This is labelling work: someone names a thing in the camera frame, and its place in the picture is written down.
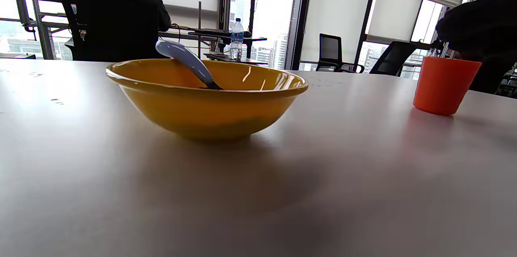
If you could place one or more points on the white side table dark top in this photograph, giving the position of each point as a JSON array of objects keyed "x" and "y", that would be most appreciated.
[{"x": 216, "y": 57}]

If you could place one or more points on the metal clamp frame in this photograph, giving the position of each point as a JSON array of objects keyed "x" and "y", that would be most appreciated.
[{"x": 44, "y": 34}]

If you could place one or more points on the black desk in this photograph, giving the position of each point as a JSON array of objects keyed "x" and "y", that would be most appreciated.
[{"x": 242, "y": 39}]

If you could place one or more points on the orange cup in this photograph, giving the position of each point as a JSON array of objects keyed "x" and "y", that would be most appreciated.
[{"x": 444, "y": 87}]

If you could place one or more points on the black office chair chrome base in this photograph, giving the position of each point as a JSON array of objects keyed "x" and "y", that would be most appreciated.
[{"x": 113, "y": 26}]

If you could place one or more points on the black swivel chair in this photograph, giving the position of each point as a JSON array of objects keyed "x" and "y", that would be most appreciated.
[
  {"x": 394, "y": 59},
  {"x": 330, "y": 47}
]

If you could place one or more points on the yellow bowl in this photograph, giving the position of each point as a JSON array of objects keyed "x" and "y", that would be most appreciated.
[{"x": 210, "y": 111}]

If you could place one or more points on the blue baby spoon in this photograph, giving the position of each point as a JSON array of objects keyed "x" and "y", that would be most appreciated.
[{"x": 181, "y": 55}]

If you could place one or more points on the clear plastic water bottle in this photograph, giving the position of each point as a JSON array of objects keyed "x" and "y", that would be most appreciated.
[{"x": 236, "y": 38}]

